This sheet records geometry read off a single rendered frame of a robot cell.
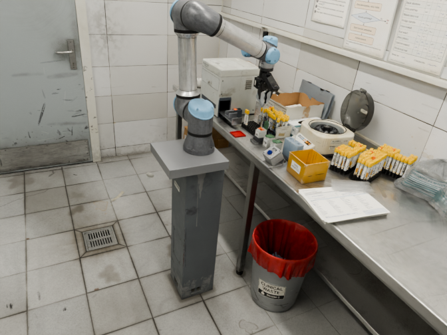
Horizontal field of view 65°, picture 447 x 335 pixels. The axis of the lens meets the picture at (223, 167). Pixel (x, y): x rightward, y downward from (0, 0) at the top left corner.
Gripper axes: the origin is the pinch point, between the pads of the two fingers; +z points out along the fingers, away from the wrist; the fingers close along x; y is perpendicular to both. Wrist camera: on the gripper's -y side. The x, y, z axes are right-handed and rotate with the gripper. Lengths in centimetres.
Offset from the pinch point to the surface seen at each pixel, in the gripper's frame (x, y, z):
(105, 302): 95, -8, 104
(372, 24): -50, -15, -44
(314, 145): -13.7, -30.1, 12.2
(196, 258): 47, -24, 75
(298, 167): 10, -48, 11
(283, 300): 7, -55, 94
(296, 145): 2.3, -34.7, 7.9
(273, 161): 14.9, -34.8, 14.0
